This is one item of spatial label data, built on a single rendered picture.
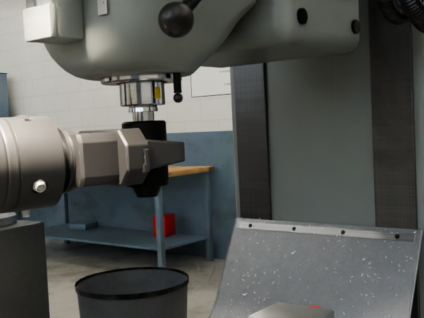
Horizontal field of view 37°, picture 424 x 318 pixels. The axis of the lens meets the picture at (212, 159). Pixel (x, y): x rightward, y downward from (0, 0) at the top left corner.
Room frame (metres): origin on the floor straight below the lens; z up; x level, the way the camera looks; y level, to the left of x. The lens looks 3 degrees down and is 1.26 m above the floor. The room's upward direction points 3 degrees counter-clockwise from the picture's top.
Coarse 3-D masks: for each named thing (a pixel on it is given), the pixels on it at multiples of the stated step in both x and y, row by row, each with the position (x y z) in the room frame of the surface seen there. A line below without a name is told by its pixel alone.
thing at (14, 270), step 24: (0, 216) 0.91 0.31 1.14; (0, 240) 0.87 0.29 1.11; (24, 240) 0.91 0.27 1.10; (0, 264) 0.87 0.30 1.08; (24, 264) 0.90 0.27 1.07; (0, 288) 0.87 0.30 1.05; (24, 288) 0.90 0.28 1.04; (0, 312) 0.86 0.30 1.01; (24, 312) 0.90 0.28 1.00; (48, 312) 0.94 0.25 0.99
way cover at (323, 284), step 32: (256, 224) 1.04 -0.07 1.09; (288, 224) 1.00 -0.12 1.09; (320, 224) 0.97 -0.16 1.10; (256, 256) 1.01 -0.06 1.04; (288, 256) 0.97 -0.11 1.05; (320, 256) 0.94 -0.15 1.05; (352, 256) 0.91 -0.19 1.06; (384, 256) 0.88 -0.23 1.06; (416, 256) 0.86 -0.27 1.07; (224, 288) 1.02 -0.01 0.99; (256, 288) 0.98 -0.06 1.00; (288, 288) 0.95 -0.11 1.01; (320, 288) 0.92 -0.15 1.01; (352, 288) 0.89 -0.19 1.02; (384, 288) 0.86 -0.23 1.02
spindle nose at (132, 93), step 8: (120, 88) 0.67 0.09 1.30; (128, 88) 0.66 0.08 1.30; (136, 88) 0.66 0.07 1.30; (144, 88) 0.66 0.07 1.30; (152, 88) 0.66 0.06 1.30; (160, 88) 0.67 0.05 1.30; (120, 96) 0.67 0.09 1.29; (128, 96) 0.66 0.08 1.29; (136, 96) 0.66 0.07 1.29; (144, 96) 0.66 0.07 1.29; (152, 96) 0.66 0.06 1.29; (128, 104) 0.66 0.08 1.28; (136, 104) 0.66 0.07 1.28; (144, 104) 0.66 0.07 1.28; (152, 104) 0.66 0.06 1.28; (160, 104) 0.67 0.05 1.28
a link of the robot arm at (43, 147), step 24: (24, 120) 0.59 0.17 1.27; (48, 120) 0.60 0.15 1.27; (24, 144) 0.56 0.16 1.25; (48, 144) 0.58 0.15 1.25; (72, 144) 0.60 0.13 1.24; (96, 144) 0.60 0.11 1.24; (120, 144) 0.61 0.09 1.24; (144, 144) 0.61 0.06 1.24; (24, 168) 0.56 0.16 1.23; (48, 168) 0.57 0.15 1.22; (72, 168) 0.60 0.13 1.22; (96, 168) 0.60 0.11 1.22; (120, 168) 0.61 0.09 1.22; (144, 168) 0.61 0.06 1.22; (24, 192) 0.57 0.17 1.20; (48, 192) 0.58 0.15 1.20; (24, 216) 0.60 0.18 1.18
